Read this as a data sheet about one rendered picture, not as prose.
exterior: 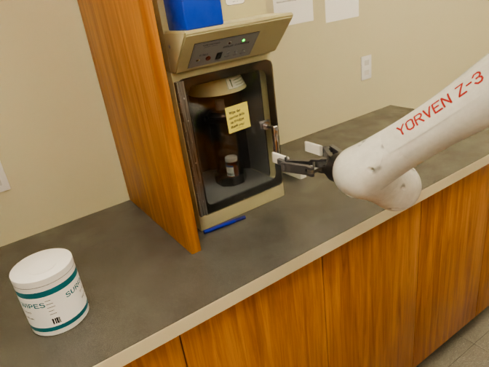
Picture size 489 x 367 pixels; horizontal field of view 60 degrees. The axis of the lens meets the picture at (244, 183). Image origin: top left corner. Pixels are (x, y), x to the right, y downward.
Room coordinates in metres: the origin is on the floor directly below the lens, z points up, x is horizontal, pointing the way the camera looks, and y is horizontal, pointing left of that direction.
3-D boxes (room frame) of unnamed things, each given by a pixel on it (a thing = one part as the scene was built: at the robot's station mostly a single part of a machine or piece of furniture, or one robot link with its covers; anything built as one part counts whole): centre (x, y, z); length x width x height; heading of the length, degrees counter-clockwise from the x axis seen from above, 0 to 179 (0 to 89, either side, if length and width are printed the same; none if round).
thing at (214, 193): (1.18, 0.01, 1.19); 0.30 x 0.01 x 0.40; 121
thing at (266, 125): (1.21, -0.10, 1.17); 0.05 x 0.03 x 0.10; 31
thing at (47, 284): (0.80, 0.47, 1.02); 0.13 x 0.13 x 0.15
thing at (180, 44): (1.14, -0.02, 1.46); 0.32 x 0.12 x 0.10; 121
